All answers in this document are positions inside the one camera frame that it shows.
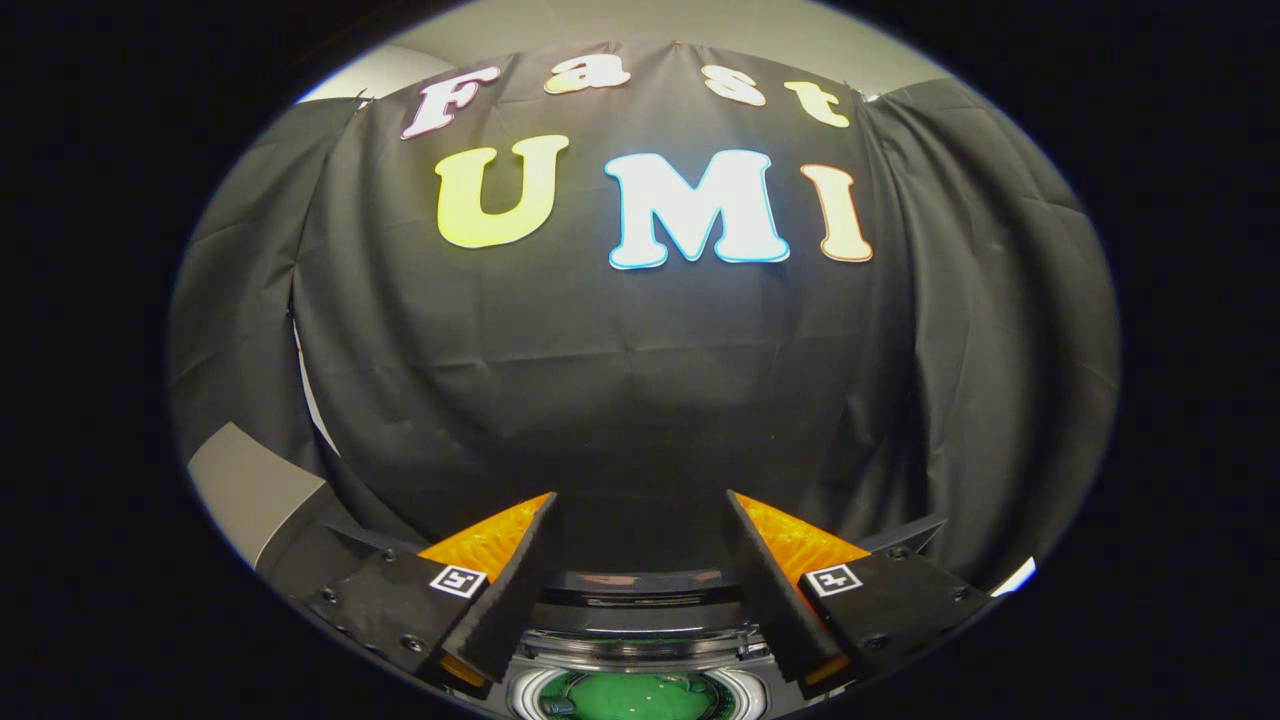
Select grey cabinet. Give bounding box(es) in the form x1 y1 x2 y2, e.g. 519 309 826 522
188 422 346 576

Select black backdrop cloth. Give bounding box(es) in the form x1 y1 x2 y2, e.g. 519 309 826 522
168 40 1121 591

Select green polo shirt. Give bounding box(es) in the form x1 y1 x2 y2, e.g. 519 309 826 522
560 672 723 720

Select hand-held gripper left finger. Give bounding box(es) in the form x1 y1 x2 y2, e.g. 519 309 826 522
305 490 561 699

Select grey washing machine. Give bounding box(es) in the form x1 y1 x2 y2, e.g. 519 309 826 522
500 598 793 720

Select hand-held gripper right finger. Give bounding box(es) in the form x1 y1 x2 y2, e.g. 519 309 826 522
722 488 993 699

